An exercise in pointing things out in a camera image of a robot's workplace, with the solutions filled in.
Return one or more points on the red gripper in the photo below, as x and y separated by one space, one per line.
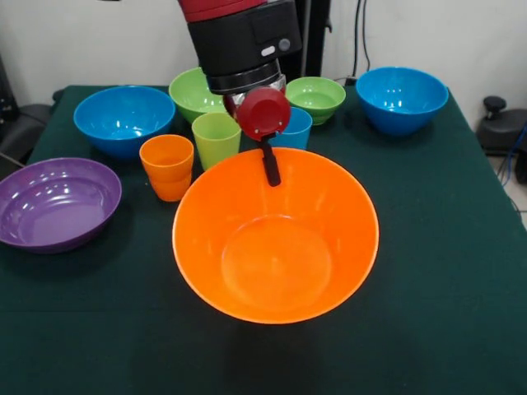
263 113

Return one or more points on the green plastic cup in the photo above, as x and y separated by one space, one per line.
214 140

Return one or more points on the large yellow-orange bowl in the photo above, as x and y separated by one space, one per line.
276 247

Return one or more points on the orange plastic cup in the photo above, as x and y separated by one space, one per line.
166 173

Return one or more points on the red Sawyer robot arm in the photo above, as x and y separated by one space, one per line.
243 41

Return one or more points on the blue plastic cup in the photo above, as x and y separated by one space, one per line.
298 131

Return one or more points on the small green bowl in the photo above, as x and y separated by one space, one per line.
321 98

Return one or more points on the large green bowl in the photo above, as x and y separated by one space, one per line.
189 94

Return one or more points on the blue plastic bowl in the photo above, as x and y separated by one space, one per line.
123 119
401 103

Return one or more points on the dark green tablecloth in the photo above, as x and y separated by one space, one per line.
263 362

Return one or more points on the purple shallow bowl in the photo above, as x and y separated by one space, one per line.
57 214

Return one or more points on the dark grey stand foot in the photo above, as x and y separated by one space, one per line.
498 131
24 123

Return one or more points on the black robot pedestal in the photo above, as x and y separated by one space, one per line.
317 41

